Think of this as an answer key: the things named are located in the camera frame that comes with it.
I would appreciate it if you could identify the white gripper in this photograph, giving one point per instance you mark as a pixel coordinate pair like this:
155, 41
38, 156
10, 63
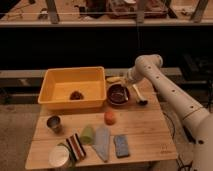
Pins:
125, 82

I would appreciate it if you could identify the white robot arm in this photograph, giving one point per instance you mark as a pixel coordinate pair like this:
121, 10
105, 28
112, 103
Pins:
194, 116

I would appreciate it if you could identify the purple bowl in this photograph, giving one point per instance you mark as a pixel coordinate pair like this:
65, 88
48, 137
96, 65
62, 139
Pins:
115, 95

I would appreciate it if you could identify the yellow banana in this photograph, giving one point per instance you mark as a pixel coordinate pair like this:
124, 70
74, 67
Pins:
113, 79

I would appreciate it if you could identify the orange round fruit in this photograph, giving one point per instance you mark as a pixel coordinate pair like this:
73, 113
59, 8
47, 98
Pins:
109, 118

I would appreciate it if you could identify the yellow plastic tub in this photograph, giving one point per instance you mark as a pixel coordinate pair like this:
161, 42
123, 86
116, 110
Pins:
59, 83

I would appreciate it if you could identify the wooden table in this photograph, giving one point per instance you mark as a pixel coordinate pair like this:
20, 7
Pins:
139, 135

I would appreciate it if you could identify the brown object in tub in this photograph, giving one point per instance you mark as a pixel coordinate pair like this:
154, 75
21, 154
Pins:
76, 95

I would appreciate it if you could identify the blue sponge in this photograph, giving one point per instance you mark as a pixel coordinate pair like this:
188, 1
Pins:
121, 146

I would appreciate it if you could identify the green cup lying down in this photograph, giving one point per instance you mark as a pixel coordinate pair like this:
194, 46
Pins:
87, 135

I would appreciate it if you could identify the grey-blue folded cloth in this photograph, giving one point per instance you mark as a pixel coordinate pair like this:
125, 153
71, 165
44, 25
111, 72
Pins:
102, 143

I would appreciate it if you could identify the small metal cup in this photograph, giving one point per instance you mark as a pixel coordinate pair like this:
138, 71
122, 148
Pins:
54, 124

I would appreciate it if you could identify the striped cloth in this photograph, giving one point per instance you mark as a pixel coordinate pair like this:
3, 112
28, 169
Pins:
77, 151

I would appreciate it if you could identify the white-handled black spoon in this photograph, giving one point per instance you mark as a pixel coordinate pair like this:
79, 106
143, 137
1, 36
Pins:
141, 100

